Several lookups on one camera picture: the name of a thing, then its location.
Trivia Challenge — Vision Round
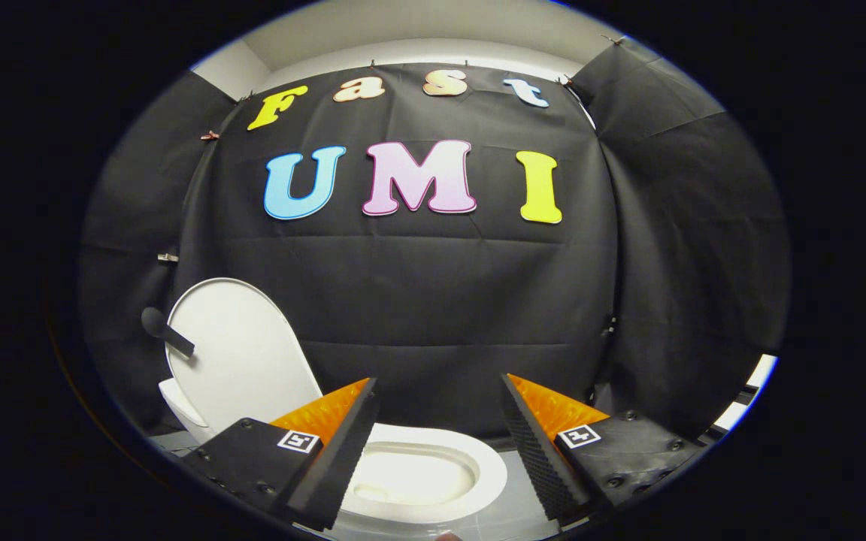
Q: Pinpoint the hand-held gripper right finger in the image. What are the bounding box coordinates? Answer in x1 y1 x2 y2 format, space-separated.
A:
499 373 704 525

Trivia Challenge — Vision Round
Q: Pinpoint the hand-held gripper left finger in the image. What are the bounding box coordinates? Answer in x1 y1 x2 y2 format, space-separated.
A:
176 377 380 533

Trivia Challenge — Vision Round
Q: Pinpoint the white toilet lid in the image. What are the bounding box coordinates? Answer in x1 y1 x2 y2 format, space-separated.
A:
165 278 325 437

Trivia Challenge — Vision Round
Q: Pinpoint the black round lid handle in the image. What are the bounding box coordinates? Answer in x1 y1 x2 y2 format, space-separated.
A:
141 307 195 358

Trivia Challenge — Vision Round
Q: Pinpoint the white toilet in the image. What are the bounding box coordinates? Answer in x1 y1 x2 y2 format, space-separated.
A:
159 376 509 525

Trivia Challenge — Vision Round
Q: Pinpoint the black backdrop cloth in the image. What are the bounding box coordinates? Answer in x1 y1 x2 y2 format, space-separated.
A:
78 38 791 444

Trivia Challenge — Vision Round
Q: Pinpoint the white and black shelf unit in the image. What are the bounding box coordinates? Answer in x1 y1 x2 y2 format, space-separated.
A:
704 353 778 444

